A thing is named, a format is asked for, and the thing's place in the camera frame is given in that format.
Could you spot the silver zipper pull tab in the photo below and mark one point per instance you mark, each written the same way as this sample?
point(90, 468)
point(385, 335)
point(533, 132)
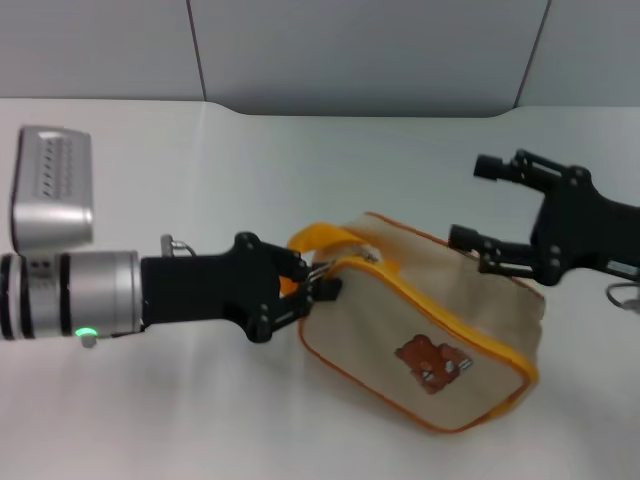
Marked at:
point(320, 271)

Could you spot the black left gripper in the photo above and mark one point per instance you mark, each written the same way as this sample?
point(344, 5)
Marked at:
point(200, 290)

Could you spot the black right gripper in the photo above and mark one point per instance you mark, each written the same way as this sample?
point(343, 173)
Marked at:
point(585, 230)

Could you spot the beige food bag orange trim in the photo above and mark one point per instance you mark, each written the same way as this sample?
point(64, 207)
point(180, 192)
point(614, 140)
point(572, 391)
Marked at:
point(400, 310)

